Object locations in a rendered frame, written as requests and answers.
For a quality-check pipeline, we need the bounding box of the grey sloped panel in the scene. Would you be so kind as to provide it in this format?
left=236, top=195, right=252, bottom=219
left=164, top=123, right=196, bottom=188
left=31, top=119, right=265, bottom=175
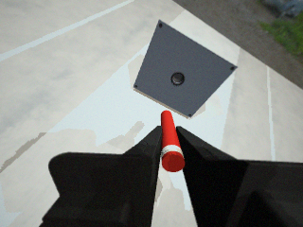
left=134, top=19, right=239, bottom=117

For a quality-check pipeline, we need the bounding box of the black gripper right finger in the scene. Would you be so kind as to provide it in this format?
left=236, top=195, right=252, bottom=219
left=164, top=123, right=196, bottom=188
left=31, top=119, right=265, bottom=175
left=176, top=126, right=303, bottom=227

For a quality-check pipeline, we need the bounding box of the red peg with grey band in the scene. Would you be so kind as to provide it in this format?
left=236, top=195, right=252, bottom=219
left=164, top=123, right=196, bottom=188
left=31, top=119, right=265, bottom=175
left=161, top=111, right=185, bottom=172

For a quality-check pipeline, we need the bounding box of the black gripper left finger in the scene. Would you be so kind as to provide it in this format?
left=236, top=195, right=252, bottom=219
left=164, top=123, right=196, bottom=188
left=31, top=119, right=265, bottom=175
left=48, top=126, right=162, bottom=227

